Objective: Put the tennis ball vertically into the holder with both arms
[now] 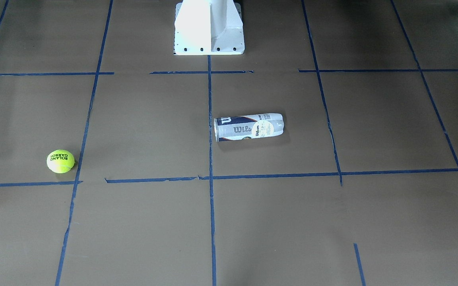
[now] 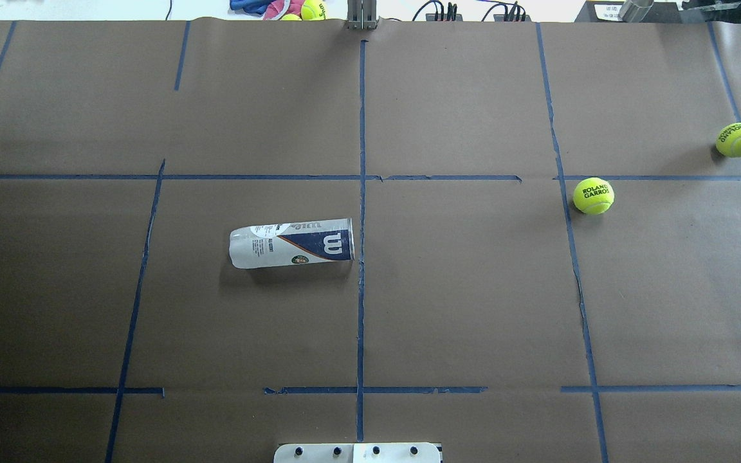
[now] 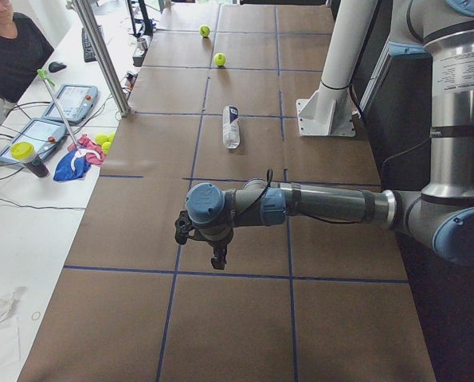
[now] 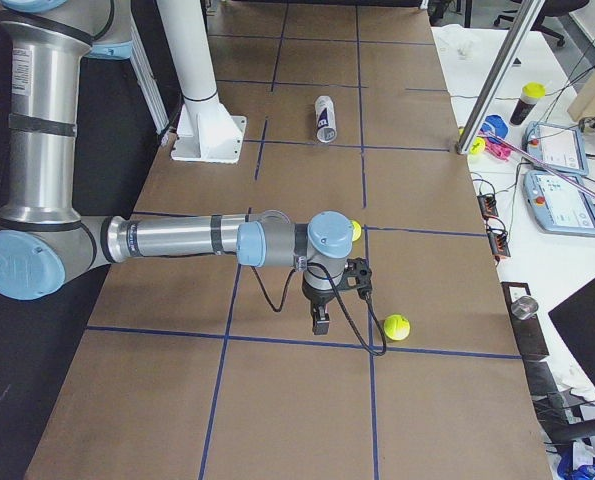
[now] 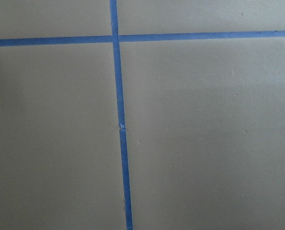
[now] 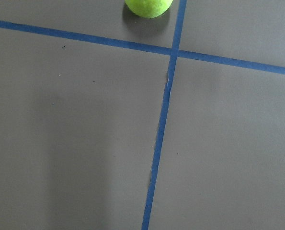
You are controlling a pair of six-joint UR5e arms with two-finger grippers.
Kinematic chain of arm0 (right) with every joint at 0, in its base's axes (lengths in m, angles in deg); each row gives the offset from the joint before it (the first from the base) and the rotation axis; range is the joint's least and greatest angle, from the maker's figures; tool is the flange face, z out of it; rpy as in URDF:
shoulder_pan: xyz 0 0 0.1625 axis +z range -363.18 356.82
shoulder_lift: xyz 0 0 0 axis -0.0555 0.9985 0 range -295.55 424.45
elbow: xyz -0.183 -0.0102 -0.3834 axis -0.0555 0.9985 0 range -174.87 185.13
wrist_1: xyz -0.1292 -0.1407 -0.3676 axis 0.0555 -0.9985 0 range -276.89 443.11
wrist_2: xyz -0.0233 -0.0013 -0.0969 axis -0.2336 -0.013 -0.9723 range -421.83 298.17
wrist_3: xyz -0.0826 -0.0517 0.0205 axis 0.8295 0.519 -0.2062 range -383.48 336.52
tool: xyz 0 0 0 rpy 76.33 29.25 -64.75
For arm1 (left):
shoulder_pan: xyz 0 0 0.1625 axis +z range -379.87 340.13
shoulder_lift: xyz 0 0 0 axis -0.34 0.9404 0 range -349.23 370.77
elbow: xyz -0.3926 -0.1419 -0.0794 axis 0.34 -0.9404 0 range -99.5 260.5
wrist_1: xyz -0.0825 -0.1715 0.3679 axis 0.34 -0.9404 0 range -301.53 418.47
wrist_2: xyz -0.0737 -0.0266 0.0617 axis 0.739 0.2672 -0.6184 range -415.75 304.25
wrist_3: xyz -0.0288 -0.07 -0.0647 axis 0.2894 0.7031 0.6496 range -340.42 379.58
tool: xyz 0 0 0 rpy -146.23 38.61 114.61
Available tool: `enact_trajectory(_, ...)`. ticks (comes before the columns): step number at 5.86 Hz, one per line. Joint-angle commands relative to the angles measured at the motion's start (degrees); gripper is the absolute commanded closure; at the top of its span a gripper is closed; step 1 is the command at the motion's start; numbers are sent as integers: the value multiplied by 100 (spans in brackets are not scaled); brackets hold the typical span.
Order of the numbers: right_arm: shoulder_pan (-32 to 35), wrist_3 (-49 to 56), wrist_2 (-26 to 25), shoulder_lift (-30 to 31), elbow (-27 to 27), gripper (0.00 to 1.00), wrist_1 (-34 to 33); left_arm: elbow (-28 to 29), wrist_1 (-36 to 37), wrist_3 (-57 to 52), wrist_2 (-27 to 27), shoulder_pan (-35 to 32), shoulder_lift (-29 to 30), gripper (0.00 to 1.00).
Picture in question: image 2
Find aluminium frame post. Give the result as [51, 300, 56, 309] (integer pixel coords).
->
[346, 0, 379, 30]

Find yellow tennis ball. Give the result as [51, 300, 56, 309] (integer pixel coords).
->
[572, 177, 615, 215]
[715, 122, 741, 158]
[300, 0, 327, 21]

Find yellow tennis ball on desk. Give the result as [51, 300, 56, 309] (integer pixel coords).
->
[300, 0, 327, 21]

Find clear Wilson tennis ball can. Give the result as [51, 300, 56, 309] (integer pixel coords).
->
[228, 219, 354, 269]

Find blue and pink cloth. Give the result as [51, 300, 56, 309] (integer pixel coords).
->
[228, 0, 305, 21]

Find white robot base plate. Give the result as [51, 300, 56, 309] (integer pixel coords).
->
[273, 442, 443, 462]

